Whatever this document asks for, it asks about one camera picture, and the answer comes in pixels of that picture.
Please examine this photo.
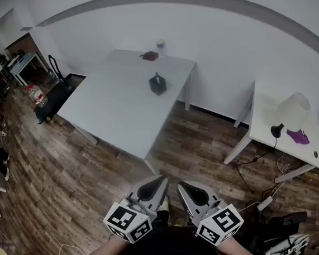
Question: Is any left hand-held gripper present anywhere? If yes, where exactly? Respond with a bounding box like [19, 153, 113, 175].
[101, 170, 170, 247]

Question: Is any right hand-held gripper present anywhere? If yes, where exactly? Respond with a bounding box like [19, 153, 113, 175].
[172, 180, 247, 249]

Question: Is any small black box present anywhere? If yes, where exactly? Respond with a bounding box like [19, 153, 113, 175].
[147, 74, 169, 97]

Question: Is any person's left forearm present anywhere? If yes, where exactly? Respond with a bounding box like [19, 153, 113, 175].
[85, 233, 131, 255]

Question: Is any person's left shoe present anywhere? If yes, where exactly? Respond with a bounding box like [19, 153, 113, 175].
[158, 194, 172, 214]

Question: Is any person's shoe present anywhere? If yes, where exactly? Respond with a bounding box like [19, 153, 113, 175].
[158, 194, 172, 214]
[173, 214, 189, 228]

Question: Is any person's right shoe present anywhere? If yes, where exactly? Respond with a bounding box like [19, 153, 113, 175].
[173, 214, 189, 228]

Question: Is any person's black clothing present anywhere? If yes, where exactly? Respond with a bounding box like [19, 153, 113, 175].
[68, 216, 268, 255]

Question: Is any white power adapter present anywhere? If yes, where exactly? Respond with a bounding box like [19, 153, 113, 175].
[256, 194, 274, 211]

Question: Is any black bag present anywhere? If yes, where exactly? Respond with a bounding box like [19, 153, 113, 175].
[260, 208, 308, 245]

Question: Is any large white table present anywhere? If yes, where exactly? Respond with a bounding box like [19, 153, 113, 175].
[51, 44, 198, 177]

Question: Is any small white table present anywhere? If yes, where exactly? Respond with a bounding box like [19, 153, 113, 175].
[221, 78, 319, 187]

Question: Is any purple cloth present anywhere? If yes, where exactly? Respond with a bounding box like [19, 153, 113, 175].
[285, 128, 311, 146]

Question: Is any white table lamp black base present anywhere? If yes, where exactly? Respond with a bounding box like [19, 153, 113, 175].
[270, 90, 312, 142]

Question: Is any black platform trolley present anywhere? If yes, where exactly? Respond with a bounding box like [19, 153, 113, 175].
[33, 53, 79, 127]

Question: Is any brown pouch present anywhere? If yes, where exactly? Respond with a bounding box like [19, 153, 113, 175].
[139, 50, 159, 62]

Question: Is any clear water bottle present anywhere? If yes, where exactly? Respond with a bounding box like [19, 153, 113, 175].
[155, 39, 168, 58]

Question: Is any large clear water jug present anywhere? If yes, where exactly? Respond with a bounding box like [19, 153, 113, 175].
[23, 83, 50, 109]

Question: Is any blue grey desk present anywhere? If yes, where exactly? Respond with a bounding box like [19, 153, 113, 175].
[8, 50, 51, 89]

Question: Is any black lamp cable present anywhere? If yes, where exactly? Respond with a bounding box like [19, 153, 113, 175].
[233, 133, 279, 196]

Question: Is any white floor cable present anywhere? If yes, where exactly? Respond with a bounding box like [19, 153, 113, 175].
[57, 242, 83, 255]

